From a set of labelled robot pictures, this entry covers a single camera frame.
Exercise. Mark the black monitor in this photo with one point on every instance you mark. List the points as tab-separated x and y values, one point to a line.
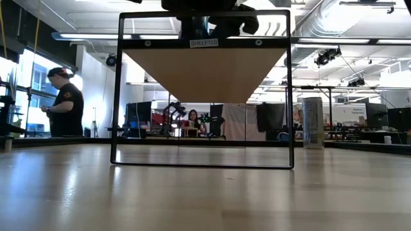
399	119
376	114
141	111

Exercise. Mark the black round ceiling camera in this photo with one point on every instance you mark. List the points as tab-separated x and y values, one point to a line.
111	60

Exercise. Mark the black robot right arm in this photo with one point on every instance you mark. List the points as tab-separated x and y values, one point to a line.
410	4

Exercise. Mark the white sign board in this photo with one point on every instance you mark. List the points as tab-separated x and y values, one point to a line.
351	112

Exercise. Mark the black table frame cross rail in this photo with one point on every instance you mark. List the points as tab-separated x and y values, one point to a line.
154	142

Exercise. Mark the blue and white round object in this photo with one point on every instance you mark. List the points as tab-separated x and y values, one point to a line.
282	137

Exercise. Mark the standing person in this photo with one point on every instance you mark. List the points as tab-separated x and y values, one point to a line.
65	109

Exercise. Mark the dark background robot arm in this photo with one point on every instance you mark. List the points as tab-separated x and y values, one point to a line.
171	112

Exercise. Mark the red background object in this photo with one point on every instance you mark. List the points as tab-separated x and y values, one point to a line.
156	118

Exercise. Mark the black track light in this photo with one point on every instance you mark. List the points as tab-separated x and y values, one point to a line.
356	82

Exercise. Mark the thin tripod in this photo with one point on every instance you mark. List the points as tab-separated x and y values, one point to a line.
94	128

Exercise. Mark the black table frame side rail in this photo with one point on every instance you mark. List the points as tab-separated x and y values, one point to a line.
369	147
57	142

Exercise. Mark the black shelving rack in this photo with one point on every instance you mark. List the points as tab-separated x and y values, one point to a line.
4	114

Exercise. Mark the wide black hanging cloth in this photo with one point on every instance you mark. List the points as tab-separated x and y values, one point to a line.
271	117

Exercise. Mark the black ceiling spotlight cluster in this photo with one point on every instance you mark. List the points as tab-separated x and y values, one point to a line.
326	57

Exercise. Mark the seated person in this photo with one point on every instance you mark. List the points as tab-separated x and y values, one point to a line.
300	117
193	117

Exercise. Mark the white cup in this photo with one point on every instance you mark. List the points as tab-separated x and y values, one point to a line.
387	140

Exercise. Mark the white beverage can black lid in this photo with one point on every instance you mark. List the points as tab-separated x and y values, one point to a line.
313	123

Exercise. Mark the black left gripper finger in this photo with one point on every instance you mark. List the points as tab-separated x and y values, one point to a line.
234	24
185	27

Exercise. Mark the beige hanging cloth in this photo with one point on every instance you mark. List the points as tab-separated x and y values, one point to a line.
237	123

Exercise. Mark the small black box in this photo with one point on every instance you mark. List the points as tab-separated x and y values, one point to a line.
87	132

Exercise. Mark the black workstation frame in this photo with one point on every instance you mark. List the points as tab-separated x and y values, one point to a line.
316	87

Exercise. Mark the narrow black hanging cloth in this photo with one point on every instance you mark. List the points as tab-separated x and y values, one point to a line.
216	110

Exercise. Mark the white shelf label sticker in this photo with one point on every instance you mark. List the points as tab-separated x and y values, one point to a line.
204	43

